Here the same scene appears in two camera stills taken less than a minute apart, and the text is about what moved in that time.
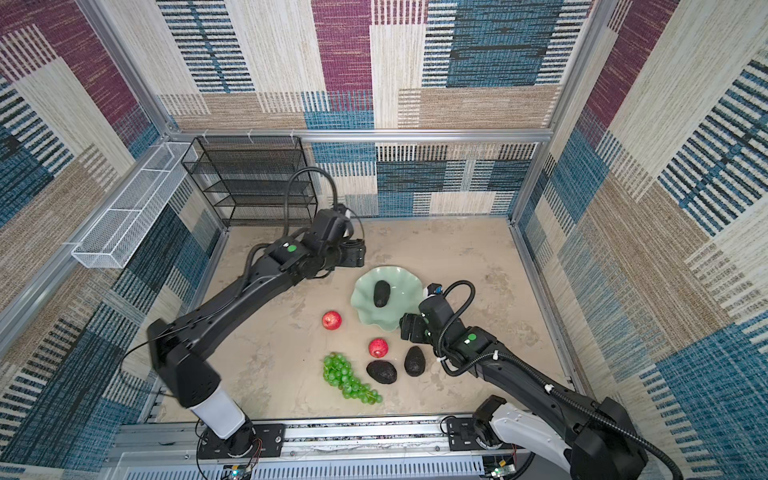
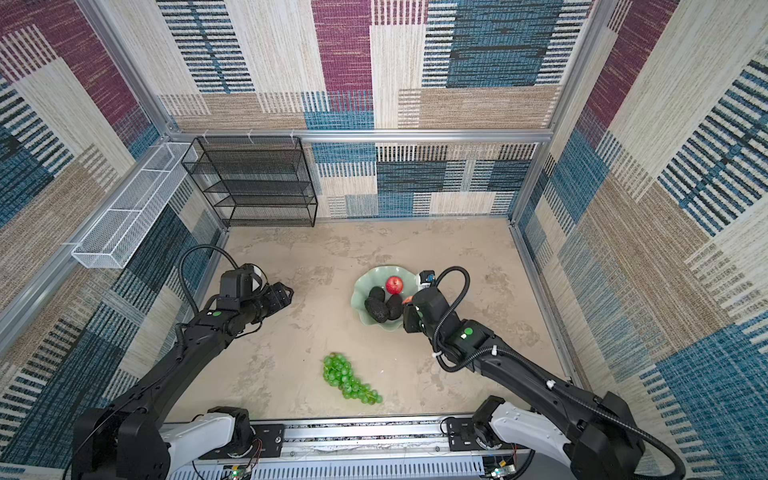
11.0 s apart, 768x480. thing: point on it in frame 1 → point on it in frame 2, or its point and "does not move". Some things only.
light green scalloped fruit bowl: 406,296 does not move
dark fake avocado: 382,292 does not move
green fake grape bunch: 337,371 does not move
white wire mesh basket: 110,243 does not move
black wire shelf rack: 247,179 does not move
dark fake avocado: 382,371 → 377,309
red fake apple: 331,320 → 394,285
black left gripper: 355,251 → 277,298
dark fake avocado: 414,361 → 394,306
